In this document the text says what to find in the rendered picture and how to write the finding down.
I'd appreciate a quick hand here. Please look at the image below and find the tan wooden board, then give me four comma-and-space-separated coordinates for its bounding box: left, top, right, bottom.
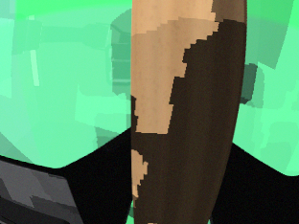
130, 0, 248, 224

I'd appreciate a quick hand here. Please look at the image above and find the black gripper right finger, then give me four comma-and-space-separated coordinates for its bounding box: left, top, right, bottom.
210, 142, 299, 224

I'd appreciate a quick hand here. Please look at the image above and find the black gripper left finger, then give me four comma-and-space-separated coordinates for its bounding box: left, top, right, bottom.
0, 127, 133, 224

